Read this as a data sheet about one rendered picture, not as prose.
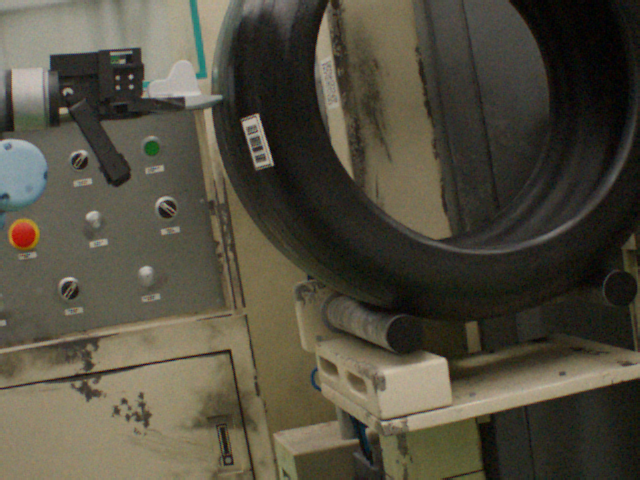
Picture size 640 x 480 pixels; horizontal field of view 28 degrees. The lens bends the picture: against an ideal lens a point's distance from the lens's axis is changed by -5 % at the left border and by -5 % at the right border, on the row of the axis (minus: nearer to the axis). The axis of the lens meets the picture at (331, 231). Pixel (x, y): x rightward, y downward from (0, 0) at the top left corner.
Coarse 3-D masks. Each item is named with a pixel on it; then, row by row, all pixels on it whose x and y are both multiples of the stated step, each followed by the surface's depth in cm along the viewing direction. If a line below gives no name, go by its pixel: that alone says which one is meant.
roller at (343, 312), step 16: (336, 304) 180; (352, 304) 173; (368, 304) 169; (336, 320) 178; (352, 320) 169; (368, 320) 161; (384, 320) 154; (400, 320) 151; (416, 320) 152; (368, 336) 161; (384, 336) 152; (400, 336) 151; (416, 336) 152; (400, 352) 152
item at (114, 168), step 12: (72, 108) 152; (84, 108) 152; (84, 120) 152; (96, 120) 153; (84, 132) 152; (96, 132) 153; (96, 144) 153; (108, 144) 153; (96, 156) 154; (108, 156) 153; (120, 156) 154; (108, 168) 153; (120, 168) 153; (108, 180) 154; (120, 180) 154
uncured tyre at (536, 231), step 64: (256, 0) 150; (320, 0) 148; (512, 0) 183; (576, 0) 180; (256, 64) 149; (576, 64) 183; (320, 128) 148; (576, 128) 183; (256, 192) 153; (320, 192) 149; (576, 192) 181; (320, 256) 152; (384, 256) 150; (448, 256) 151; (512, 256) 153; (576, 256) 155
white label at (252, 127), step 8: (248, 120) 148; (256, 120) 147; (248, 128) 149; (256, 128) 147; (248, 136) 150; (256, 136) 148; (264, 136) 147; (248, 144) 150; (256, 144) 149; (264, 144) 147; (256, 152) 149; (264, 152) 148; (256, 160) 150; (264, 160) 148; (256, 168) 150
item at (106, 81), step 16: (128, 48) 152; (64, 64) 152; (80, 64) 152; (96, 64) 153; (112, 64) 153; (128, 64) 153; (144, 64) 153; (48, 80) 151; (64, 80) 153; (80, 80) 153; (96, 80) 153; (112, 80) 152; (128, 80) 153; (144, 80) 154; (48, 96) 150; (64, 96) 153; (80, 96) 153; (96, 96) 153; (112, 96) 152; (128, 96) 152; (96, 112) 153; (112, 112) 151; (144, 112) 154
